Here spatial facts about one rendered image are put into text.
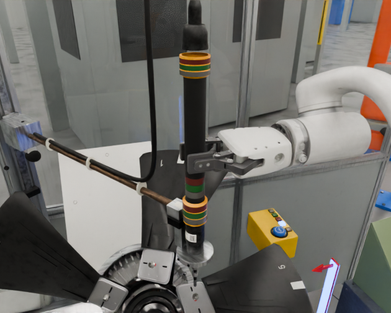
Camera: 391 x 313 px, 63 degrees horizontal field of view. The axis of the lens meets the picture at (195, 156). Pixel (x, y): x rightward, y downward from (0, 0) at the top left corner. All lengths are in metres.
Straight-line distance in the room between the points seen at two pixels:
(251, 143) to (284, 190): 1.15
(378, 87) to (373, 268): 0.70
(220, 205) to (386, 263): 0.74
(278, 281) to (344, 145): 0.36
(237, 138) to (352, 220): 1.62
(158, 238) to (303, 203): 1.18
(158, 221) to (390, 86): 0.49
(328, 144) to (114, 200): 0.59
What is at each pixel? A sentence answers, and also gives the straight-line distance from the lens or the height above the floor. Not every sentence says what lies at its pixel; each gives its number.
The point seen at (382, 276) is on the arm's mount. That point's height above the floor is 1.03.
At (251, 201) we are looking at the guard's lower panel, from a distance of 1.59.
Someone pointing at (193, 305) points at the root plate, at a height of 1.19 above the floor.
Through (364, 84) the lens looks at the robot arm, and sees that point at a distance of 0.55.
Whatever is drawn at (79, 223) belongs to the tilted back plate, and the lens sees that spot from 0.93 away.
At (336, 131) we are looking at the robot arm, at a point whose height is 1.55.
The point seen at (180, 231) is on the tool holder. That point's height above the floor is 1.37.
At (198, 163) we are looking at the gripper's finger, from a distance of 0.48.
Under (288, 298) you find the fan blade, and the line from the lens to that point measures 0.79.
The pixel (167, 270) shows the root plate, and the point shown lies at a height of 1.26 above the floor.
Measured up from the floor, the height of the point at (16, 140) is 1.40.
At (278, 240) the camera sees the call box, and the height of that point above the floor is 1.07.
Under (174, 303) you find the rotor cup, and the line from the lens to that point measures 0.66.
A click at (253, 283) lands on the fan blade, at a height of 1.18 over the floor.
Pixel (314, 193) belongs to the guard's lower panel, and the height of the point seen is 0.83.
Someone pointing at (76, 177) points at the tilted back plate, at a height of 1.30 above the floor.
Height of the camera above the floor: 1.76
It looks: 27 degrees down
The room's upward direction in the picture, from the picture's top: straight up
